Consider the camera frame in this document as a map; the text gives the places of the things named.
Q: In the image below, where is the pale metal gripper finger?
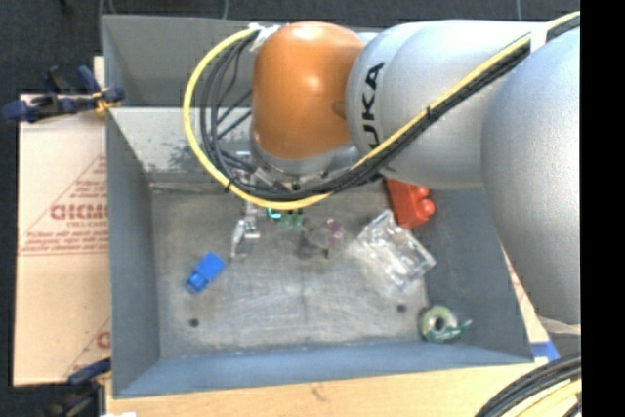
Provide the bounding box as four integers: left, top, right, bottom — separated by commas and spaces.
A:
244, 208, 263, 241
229, 218, 247, 262

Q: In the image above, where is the blue toy block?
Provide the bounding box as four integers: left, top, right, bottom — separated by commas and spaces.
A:
186, 250, 228, 295

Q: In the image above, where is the purple and grey small toy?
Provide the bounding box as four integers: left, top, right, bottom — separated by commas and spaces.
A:
296, 217, 347, 261

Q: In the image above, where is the grey metal bin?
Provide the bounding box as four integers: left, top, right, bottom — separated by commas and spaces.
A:
100, 13, 536, 399

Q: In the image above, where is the clear plastic package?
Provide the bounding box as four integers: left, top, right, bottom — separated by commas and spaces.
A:
354, 208, 438, 295

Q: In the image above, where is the red toy block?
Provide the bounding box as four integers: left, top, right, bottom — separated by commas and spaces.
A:
384, 178, 438, 230

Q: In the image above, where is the brown cardboard board red print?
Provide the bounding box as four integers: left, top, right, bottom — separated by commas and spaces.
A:
11, 92, 113, 388

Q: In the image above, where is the green tape roll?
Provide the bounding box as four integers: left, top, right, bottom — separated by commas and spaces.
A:
418, 304, 475, 345

